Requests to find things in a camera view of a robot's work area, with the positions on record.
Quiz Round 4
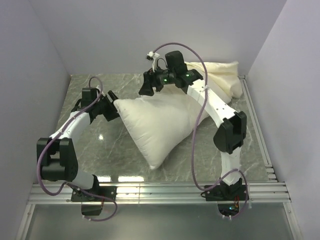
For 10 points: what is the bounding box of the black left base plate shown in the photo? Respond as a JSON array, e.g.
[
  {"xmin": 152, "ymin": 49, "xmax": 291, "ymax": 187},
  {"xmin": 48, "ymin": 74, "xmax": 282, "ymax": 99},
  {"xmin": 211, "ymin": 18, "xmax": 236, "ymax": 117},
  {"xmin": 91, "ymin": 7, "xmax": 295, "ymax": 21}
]
[{"xmin": 70, "ymin": 185, "xmax": 117, "ymax": 203}]

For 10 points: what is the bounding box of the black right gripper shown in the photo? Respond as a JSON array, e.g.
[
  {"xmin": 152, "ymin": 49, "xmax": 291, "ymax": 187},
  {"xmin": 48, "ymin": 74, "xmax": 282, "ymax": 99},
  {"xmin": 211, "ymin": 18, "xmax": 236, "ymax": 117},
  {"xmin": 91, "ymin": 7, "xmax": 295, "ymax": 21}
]
[{"xmin": 138, "ymin": 63, "xmax": 177, "ymax": 97}]

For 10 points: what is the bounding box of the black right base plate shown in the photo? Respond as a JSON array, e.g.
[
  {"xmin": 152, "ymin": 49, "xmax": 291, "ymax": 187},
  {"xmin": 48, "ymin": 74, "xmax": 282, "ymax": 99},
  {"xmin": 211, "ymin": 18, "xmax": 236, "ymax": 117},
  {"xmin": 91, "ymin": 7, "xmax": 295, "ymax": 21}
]
[{"xmin": 200, "ymin": 184, "xmax": 249, "ymax": 202}]

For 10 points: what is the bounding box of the cream pillowcase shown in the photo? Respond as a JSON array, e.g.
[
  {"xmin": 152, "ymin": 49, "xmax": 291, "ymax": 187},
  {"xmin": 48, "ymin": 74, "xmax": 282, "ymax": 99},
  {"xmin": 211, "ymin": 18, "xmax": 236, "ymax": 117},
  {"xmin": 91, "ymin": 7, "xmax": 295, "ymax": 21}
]
[{"xmin": 183, "ymin": 59, "xmax": 244, "ymax": 104}]

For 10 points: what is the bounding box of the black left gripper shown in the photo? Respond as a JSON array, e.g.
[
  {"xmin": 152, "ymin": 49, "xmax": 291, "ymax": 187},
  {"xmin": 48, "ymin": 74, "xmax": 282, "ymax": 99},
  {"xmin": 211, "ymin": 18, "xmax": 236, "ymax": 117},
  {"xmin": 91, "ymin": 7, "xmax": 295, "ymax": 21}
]
[{"xmin": 94, "ymin": 90, "xmax": 129, "ymax": 121}]

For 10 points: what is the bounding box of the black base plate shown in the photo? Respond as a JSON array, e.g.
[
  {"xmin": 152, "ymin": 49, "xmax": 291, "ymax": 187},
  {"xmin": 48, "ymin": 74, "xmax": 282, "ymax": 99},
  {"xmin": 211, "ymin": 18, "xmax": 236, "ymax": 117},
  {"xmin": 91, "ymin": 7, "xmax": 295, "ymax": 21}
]
[
  {"xmin": 70, "ymin": 185, "xmax": 117, "ymax": 203},
  {"xmin": 200, "ymin": 184, "xmax": 249, "ymax": 202}
]

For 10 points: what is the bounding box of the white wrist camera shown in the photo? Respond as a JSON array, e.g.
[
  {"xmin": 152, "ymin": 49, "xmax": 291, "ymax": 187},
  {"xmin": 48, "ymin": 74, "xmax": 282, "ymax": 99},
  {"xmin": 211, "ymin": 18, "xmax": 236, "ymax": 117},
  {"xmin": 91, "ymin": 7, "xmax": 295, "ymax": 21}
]
[
  {"xmin": 146, "ymin": 51, "xmax": 160, "ymax": 74},
  {"xmin": 95, "ymin": 85, "xmax": 105, "ymax": 96}
]

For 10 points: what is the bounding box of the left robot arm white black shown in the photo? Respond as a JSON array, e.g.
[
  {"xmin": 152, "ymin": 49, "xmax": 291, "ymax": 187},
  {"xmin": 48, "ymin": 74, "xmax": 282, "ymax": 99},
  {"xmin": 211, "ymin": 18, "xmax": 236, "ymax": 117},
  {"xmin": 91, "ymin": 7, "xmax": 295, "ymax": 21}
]
[{"xmin": 36, "ymin": 87, "xmax": 119, "ymax": 201}]

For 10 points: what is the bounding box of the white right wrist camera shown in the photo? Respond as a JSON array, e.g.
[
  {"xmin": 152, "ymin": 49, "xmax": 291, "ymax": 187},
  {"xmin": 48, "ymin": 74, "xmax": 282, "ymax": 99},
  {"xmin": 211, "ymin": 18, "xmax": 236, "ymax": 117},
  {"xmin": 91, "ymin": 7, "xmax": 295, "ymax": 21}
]
[{"xmin": 146, "ymin": 51, "xmax": 160, "ymax": 74}]

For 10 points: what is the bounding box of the white pillow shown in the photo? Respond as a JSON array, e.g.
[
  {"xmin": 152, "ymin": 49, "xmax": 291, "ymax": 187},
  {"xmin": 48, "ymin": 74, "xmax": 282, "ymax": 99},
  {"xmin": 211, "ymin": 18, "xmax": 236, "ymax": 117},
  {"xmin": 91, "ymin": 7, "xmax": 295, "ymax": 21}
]
[{"xmin": 114, "ymin": 93, "xmax": 209, "ymax": 170}]

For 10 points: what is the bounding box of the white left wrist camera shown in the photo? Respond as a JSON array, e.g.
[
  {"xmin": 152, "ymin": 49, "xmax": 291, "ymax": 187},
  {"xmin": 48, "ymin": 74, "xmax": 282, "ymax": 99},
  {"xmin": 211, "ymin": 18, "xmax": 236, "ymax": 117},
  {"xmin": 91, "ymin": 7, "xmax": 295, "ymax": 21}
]
[{"xmin": 95, "ymin": 85, "xmax": 105, "ymax": 96}]

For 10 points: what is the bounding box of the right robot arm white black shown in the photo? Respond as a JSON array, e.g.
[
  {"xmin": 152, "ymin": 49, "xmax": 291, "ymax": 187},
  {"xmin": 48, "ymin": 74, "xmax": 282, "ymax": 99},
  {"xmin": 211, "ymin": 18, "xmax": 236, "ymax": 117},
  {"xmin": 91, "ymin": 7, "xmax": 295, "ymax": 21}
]
[{"xmin": 139, "ymin": 50, "xmax": 247, "ymax": 200}]

